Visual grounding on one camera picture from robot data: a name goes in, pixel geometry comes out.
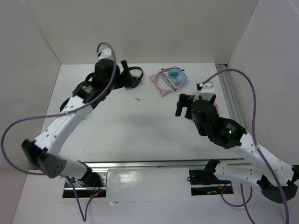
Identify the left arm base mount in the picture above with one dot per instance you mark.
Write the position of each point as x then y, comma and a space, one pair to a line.
96, 186

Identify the aluminium front rail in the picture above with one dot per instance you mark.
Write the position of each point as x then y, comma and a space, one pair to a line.
148, 164

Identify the pink blue cat-ear headphones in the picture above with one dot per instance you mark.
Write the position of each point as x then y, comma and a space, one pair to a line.
174, 77

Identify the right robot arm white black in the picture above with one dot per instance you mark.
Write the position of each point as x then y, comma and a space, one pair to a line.
270, 174

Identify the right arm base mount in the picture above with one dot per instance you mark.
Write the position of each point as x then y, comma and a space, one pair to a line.
203, 184

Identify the black headphones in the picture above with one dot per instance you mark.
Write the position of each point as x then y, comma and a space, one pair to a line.
135, 80

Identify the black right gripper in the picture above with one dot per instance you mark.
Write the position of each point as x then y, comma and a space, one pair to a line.
184, 101

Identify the pink gaming headset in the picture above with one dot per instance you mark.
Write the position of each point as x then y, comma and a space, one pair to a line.
216, 107

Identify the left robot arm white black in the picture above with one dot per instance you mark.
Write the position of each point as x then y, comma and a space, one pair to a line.
44, 150

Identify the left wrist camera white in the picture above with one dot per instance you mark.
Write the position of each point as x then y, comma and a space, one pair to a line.
105, 54

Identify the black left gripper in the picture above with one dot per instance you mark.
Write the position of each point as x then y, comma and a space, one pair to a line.
120, 84

